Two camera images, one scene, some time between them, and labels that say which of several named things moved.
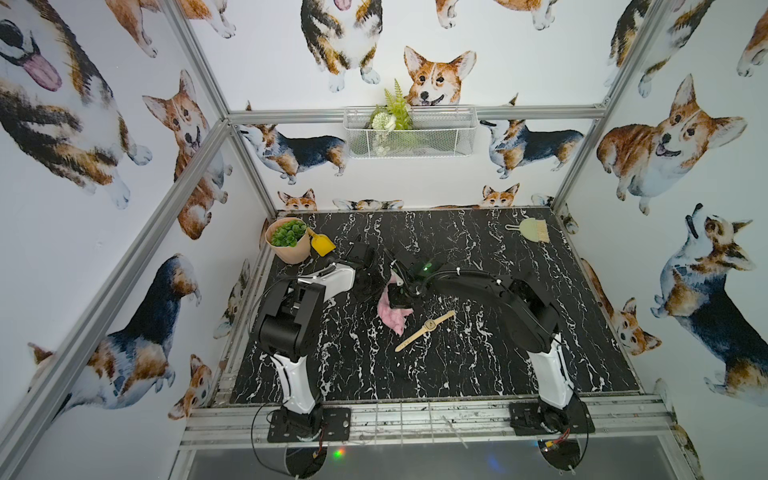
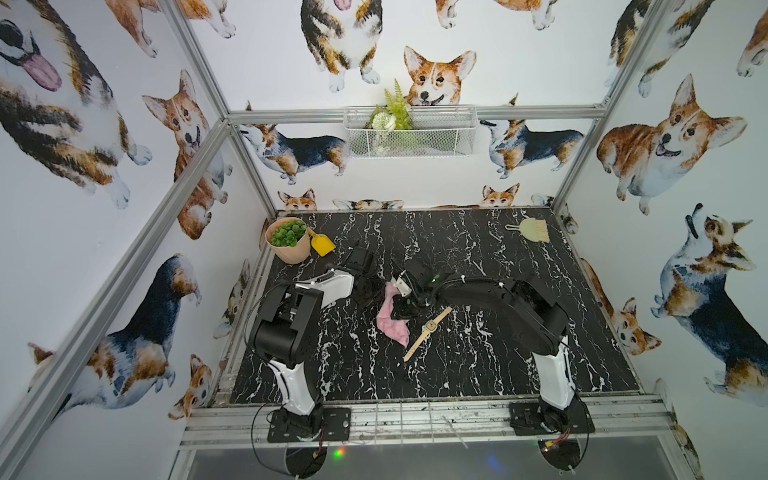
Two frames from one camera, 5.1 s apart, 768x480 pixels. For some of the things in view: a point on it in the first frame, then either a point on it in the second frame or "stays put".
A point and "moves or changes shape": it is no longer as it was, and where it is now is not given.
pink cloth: [395, 318] moves or changes shape
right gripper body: [401, 296] to [408, 306]
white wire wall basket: [437, 132] stays put
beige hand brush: [533, 229] stays put
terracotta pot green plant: [290, 239] stays put
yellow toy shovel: [322, 244] stays put
